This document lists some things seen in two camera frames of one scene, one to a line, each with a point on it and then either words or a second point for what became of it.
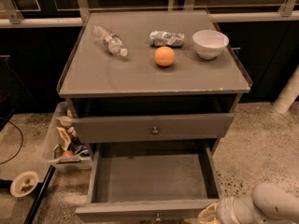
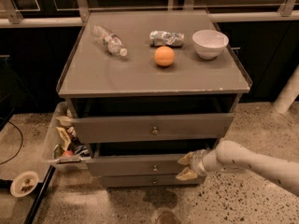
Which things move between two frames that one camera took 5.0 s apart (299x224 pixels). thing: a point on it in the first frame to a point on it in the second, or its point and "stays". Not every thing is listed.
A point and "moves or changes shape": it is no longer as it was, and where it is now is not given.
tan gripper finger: x=208 y=216 to x=187 y=159
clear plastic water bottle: x=112 y=41 stays
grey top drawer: x=153 y=128 stays
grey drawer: x=159 y=182 moves or changes shape
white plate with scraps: x=23 y=184 stays
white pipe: x=289 y=92 stays
